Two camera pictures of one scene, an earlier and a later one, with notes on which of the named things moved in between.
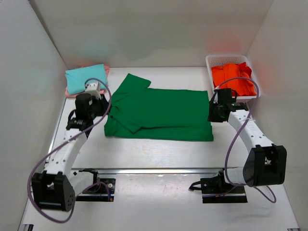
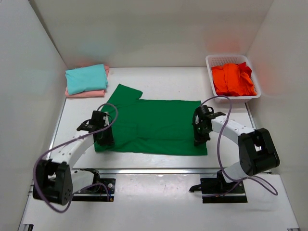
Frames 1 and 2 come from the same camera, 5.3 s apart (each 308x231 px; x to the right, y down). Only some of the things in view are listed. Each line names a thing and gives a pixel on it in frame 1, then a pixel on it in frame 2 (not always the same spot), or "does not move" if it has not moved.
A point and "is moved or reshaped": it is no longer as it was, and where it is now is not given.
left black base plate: [102, 189] does not move
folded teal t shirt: [76, 78] does not move
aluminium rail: [144, 171] does not move
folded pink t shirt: [76, 95] does not move
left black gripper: [105, 103] → [109, 139]
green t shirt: [137, 111] is moved or reshaped
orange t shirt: [243, 86] does not move
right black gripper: [211, 118] → [198, 140]
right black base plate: [217, 190] does not move
